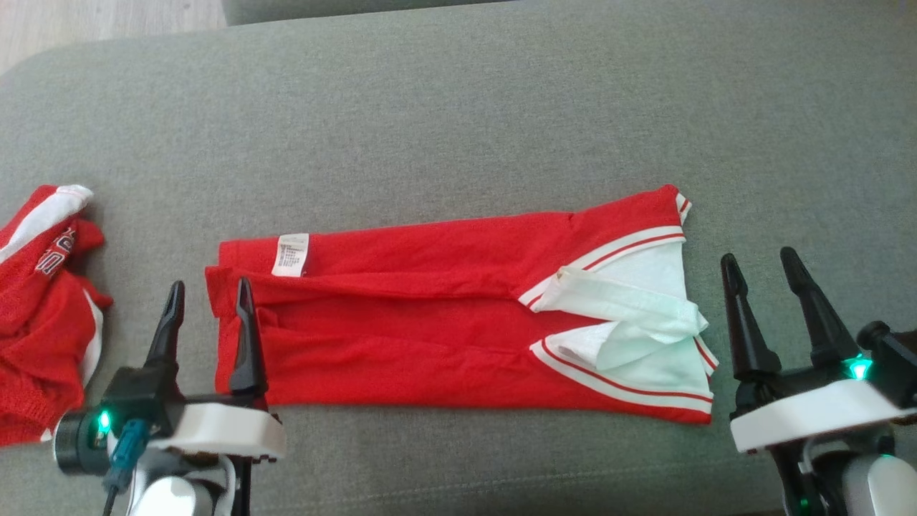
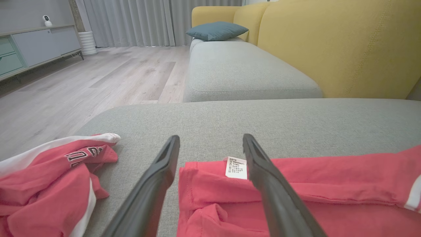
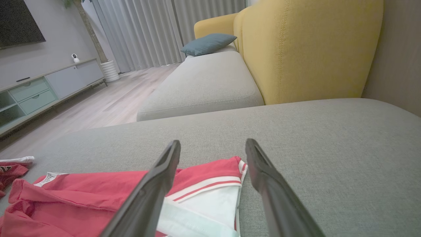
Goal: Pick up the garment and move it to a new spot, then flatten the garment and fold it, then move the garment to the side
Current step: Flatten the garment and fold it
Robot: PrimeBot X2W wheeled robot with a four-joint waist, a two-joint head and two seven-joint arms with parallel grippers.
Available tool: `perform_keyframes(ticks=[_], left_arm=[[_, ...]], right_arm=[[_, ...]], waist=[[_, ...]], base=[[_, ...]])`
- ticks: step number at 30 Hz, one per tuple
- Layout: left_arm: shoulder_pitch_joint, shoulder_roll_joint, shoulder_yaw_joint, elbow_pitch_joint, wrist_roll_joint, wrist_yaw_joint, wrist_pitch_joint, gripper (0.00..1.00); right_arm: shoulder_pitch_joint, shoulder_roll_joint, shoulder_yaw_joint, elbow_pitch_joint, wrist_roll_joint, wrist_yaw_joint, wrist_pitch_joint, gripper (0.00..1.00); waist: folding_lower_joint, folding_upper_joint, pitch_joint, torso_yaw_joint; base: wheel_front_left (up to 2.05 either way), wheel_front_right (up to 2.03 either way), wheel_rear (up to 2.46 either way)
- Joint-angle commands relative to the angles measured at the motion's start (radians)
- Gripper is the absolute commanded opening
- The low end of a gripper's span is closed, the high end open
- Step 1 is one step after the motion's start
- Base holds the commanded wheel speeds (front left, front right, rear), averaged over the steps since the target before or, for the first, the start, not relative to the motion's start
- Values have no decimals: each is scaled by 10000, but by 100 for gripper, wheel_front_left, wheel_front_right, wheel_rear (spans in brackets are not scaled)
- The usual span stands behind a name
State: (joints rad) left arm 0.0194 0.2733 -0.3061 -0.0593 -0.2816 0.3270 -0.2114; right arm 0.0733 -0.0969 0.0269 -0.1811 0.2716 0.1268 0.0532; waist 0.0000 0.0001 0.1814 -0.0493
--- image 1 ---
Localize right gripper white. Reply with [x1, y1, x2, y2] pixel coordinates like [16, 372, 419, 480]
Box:
[720, 247, 917, 516]

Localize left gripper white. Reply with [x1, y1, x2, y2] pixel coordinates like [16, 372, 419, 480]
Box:
[145, 277, 287, 516]

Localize red white v-neck shirt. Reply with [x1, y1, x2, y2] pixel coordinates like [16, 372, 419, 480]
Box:
[205, 184, 719, 425]

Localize red mesh shorts white trim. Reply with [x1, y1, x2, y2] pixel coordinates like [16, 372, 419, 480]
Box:
[0, 184, 114, 447]

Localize large grey sofa seat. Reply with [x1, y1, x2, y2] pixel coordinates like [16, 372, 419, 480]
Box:
[0, 0, 917, 516]

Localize left arm teal-plug cable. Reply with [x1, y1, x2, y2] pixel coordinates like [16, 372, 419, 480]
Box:
[102, 419, 153, 516]

